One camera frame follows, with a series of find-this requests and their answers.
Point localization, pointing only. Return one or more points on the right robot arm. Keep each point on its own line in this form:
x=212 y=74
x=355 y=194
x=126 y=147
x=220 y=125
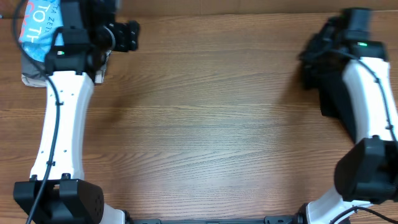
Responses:
x=351 y=73

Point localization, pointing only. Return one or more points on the dark grey folded shirt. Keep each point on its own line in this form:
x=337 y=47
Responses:
x=29 y=69

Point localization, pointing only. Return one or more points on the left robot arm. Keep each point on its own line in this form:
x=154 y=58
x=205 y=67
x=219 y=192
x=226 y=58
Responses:
x=56 y=191

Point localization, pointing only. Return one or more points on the beige folded shirt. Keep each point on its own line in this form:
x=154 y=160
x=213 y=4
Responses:
x=39 y=82

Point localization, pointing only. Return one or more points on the light blue printed t-shirt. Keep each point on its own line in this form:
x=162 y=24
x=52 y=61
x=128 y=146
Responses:
x=41 y=19

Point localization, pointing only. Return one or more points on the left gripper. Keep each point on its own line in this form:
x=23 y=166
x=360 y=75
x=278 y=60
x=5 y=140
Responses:
x=125 y=33

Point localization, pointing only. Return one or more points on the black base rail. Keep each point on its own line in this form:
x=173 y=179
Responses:
x=211 y=221

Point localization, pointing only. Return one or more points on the black t-shirt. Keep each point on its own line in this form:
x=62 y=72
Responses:
x=322 y=69

